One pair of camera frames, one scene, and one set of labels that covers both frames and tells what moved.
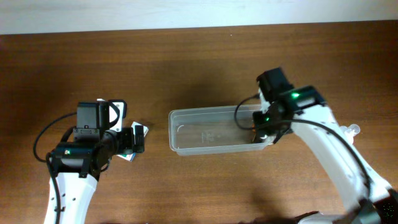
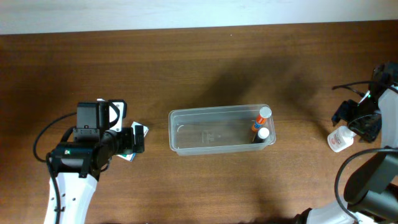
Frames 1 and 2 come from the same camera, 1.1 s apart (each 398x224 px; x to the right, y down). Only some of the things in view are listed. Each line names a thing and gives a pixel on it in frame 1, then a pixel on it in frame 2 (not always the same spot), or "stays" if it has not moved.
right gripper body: x=260 y=119 -> x=364 y=120
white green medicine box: x=131 y=156 stays
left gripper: x=128 y=145 stays
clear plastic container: x=207 y=130 stays
